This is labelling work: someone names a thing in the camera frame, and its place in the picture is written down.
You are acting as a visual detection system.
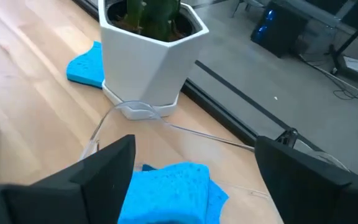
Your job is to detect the clear plastic bin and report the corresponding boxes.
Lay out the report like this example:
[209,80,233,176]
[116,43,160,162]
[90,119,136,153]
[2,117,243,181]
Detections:
[78,100,352,224]

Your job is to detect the blue cloth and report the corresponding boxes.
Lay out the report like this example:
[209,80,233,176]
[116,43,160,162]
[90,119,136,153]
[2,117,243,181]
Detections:
[141,164,230,224]

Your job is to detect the blue sponge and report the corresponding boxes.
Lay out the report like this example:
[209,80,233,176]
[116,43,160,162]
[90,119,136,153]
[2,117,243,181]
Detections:
[66,40,105,90]
[117,161,211,224]

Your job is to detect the green cactus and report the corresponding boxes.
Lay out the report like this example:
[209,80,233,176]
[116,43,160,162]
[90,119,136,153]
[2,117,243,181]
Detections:
[121,0,182,43]

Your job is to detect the black desk leg frame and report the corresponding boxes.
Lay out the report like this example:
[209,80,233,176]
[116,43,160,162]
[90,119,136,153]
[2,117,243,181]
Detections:
[329,18,358,75]

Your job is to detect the black aluminium table frame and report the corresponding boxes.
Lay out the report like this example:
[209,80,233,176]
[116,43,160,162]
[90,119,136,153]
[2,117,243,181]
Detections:
[71,0,324,153]

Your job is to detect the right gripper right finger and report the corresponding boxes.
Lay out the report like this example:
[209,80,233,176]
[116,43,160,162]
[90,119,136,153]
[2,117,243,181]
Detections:
[254,135,358,224]

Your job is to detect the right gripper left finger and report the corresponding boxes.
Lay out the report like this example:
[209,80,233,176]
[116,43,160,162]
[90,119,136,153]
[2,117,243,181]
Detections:
[0,134,137,224]

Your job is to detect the black computer tower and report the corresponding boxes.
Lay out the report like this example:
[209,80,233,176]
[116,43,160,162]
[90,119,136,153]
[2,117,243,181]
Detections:
[249,1,310,59]

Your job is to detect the white hexagonal plant pot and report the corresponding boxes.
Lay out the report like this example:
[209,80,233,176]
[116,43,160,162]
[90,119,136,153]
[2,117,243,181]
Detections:
[97,0,210,121]

